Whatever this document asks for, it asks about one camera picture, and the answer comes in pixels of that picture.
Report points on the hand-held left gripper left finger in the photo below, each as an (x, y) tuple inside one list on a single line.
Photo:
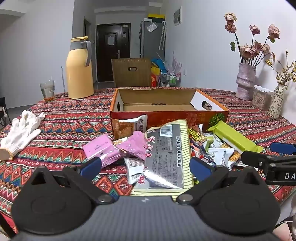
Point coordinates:
[(90, 165)]

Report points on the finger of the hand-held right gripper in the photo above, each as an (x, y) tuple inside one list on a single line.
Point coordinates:
[(284, 148), (254, 158)]

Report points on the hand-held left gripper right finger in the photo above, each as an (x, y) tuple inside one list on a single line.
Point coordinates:
[(200, 168)]

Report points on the white orange snack packet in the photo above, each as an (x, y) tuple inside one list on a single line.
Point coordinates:
[(234, 158)]

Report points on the pink snack packet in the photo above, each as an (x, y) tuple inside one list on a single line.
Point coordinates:
[(99, 148), (135, 144)]

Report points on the colourful cartoon snack packet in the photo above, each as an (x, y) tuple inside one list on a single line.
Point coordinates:
[(198, 148)]

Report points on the white green snack packet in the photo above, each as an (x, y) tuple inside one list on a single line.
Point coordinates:
[(219, 155)]

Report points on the yellow black snack packet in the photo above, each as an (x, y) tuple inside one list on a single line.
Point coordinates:
[(195, 134)]

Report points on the large silver snack packet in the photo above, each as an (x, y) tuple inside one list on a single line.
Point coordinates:
[(166, 157)]

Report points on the orange cardboard box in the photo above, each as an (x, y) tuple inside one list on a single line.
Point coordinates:
[(161, 98)]

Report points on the patterned tablecloth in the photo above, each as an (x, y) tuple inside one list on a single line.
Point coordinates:
[(69, 129)]

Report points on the floral ceramic vase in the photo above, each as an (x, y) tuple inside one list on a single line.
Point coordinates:
[(276, 102)]

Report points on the clear seed container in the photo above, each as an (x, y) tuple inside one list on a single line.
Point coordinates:
[(261, 99)]

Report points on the yellow flower branches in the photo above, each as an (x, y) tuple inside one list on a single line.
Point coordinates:
[(286, 74)]

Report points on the white cotton glove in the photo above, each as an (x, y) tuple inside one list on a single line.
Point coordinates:
[(20, 134)]

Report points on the pink ceramic vase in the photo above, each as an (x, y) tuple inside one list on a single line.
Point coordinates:
[(245, 81)]

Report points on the glass cup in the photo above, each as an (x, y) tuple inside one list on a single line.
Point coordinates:
[(47, 91)]

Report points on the yellow thermos jug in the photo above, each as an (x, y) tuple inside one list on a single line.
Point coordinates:
[(78, 74)]

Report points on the red gift box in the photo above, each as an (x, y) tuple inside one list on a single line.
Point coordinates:
[(155, 80)]

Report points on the dried rose bouquet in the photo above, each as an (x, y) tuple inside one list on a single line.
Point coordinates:
[(246, 51)]

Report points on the yellow bag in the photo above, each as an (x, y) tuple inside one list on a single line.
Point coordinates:
[(155, 70)]

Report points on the dark entrance door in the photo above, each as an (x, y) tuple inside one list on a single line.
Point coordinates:
[(104, 58)]

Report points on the blue plastic item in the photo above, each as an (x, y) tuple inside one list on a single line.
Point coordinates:
[(158, 63)]

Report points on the grey refrigerator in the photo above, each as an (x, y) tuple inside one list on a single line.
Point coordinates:
[(148, 44)]

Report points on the folded umbrella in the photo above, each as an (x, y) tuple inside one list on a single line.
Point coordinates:
[(162, 34)]

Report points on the yellow box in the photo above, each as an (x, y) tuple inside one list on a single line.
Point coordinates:
[(156, 16)]

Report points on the wall electrical panel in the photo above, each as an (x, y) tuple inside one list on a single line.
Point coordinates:
[(177, 16)]

